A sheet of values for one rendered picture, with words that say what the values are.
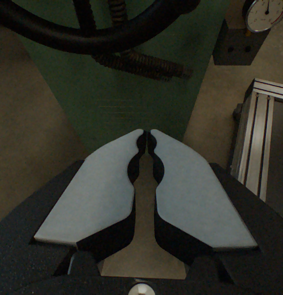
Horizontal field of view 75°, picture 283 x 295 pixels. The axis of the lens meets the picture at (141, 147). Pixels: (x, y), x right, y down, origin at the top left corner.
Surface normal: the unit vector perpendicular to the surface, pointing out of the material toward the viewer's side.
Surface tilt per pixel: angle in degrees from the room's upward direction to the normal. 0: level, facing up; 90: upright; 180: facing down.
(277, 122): 0
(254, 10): 90
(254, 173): 0
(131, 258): 0
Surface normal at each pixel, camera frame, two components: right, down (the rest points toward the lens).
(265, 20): -0.04, 0.88
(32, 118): -0.02, -0.48
